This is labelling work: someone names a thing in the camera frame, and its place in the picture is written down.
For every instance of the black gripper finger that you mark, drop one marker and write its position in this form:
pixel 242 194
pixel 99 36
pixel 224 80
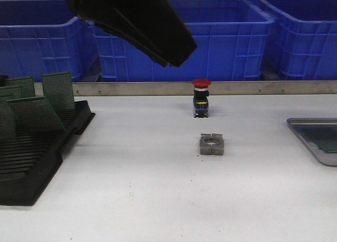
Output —
pixel 157 20

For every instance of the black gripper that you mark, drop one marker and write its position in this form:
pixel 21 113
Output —
pixel 112 21

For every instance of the black slotted board rack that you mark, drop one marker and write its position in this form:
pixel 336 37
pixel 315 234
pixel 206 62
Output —
pixel 31 159

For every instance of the silver metal tray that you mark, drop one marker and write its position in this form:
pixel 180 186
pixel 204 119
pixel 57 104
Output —
pixel 323 158

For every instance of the left blue plastic crate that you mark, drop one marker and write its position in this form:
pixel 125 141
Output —
pixel 43 36

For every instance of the blue plastic crate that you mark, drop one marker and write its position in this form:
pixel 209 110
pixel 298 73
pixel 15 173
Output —
pixel 302 41
pixel 43 36
pixel 230 37

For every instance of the centre blue plastic crate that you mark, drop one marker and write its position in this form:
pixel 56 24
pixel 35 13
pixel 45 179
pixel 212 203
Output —
pixel 230 37

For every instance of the green perfboard rear right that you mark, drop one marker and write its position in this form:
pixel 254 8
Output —
pixel 58 89

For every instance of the green perfboard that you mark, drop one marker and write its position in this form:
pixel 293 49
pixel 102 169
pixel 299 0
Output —
pixel 26 83
pixel 13 90
pixel 58 89
pixel 36 114
pixel 8 127

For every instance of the red emergency stop button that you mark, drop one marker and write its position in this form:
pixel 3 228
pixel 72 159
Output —
pixel 200 100

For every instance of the green perfboard rear left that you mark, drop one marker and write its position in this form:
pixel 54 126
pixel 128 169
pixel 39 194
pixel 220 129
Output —
pixel 26 83

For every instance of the green perfboard middle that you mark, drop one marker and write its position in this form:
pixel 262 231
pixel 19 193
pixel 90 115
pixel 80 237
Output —
pixel 36 114

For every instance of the grey metal clamp block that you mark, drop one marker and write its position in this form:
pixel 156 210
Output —
pixel 211 144

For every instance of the right blue plastic crate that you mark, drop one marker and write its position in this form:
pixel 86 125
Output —
pixel 302 41

